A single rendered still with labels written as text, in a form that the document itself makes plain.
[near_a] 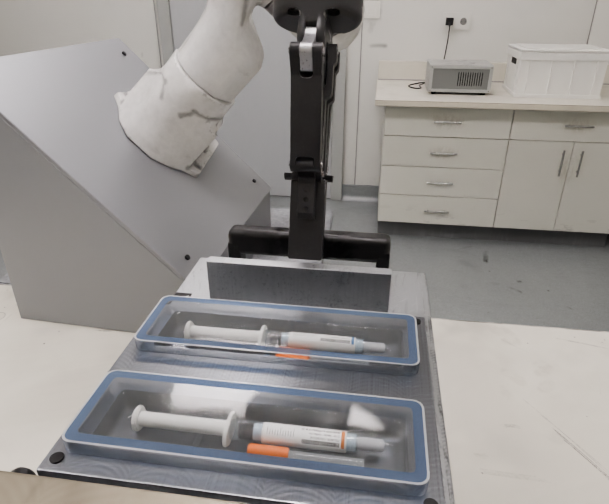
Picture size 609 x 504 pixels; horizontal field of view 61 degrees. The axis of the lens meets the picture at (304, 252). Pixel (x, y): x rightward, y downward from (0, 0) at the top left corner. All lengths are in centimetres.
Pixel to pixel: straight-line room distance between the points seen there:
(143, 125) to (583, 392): 73
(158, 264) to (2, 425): 26
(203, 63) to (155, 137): 14
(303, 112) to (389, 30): 274
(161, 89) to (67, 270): 30
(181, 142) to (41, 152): 22
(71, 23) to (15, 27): 37
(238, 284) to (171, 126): 46
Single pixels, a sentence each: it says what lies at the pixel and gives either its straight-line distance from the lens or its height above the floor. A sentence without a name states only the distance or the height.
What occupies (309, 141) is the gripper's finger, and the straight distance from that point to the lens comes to 41.
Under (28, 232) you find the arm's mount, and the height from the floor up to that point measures 90.
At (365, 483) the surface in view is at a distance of 27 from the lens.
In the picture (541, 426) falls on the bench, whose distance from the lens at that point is 70.
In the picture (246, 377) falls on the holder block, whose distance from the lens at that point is 33.
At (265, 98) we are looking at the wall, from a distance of 324.
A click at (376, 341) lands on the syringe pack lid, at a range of 34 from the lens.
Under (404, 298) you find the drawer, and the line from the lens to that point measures 45.
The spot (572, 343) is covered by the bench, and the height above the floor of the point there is 75.
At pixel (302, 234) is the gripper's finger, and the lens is 45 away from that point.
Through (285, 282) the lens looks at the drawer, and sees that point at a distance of 42.
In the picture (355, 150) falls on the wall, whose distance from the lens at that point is 326.
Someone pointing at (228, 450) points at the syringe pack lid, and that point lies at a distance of 28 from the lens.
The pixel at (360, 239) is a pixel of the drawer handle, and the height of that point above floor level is 101.
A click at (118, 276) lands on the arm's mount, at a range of 77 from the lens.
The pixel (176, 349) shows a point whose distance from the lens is 35.
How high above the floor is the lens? 121
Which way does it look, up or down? 27 degrees down
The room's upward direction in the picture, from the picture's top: straight up
